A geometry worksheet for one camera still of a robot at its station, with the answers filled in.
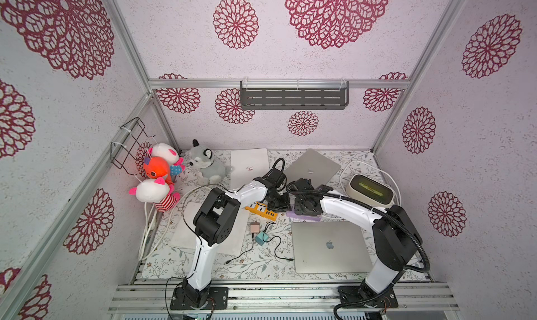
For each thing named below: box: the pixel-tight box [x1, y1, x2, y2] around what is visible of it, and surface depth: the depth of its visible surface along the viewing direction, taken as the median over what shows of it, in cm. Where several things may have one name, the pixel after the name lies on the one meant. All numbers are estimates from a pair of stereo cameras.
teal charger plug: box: [255, 231, 269, 246], surface depth 87 cm
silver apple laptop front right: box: [291, 221, 375, 274], surface depth 87 cm
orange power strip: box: [244, 201, 278, 222], surface depth 96 cm
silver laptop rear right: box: [284, 148, 342, 189], surface depth 119 cm
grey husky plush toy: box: [185, 139, 235, 186], surface depth 97 cm
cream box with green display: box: [346, 173, 395, 208], surface depth 99 cm
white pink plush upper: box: [148, 142, 180, 165], surface depth 97 cm
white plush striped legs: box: [128, 176, 182, 213], surface depth 82 cm
